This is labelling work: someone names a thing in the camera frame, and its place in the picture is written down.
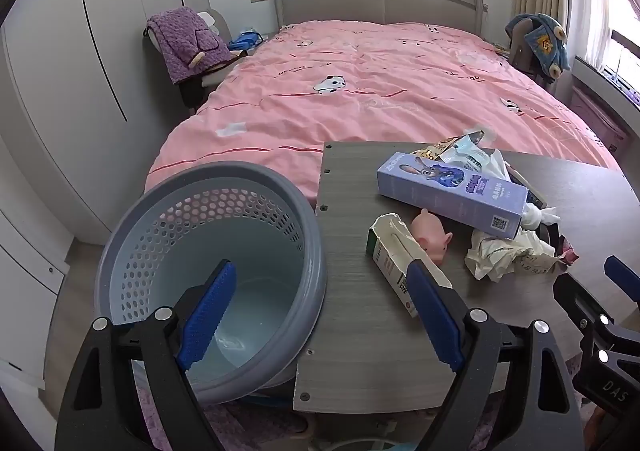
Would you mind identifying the blue bag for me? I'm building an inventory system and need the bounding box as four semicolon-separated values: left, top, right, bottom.
227;31;263;52

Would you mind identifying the purple fleece robe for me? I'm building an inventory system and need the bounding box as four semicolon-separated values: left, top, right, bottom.
145;7;236;86

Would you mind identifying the white green carton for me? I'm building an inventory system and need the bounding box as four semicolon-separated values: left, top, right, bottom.
369;213;453;318

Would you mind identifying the grey perforated plastic basket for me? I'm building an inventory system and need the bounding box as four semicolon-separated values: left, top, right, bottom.
94;161;328;404

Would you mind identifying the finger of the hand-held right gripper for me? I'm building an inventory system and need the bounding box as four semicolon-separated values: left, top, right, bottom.
552;271;613;332
603;255;640;304

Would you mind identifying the dark red wrapper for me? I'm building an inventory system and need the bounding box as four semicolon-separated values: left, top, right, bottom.
557;236;581;264

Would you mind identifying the purple patterned rug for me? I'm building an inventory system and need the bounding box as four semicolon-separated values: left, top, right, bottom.
125;371;311;451

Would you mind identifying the blue hooded garment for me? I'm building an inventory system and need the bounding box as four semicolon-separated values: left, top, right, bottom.
505;13;572;84

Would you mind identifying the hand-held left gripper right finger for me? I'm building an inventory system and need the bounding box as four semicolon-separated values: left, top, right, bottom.
406;261;586;451

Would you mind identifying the white paper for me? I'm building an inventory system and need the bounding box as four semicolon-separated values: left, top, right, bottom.
464;226;568;281

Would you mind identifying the white wardrobe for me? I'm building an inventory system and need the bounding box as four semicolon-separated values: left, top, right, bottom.
0;0;211;382

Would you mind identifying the pink pig toy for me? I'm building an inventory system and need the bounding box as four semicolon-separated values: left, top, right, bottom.
411;209;453;266

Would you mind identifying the beige chair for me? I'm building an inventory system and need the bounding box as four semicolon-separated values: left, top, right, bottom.
142;7;246;112

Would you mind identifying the purple toothpaste box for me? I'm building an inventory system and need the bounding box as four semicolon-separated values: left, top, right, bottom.
376;151;529;239

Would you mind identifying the grey window sill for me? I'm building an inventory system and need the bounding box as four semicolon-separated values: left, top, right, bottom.
572;56;640;132

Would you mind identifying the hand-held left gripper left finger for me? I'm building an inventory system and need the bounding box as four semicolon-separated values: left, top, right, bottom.
54;258;238;451

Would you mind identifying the window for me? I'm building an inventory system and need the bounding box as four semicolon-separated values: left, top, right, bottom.
562;0;640;96

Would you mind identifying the brown chair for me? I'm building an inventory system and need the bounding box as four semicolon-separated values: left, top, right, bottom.
507;21;556;92

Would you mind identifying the light blue packet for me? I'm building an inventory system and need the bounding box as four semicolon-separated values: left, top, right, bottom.
440;131;493;172

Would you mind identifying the brown snack wrapper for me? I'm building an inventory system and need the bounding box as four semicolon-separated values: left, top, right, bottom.
410;143;453;162

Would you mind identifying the bed with pink duvet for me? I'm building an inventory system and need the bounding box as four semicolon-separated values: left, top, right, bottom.
145;21;621;212

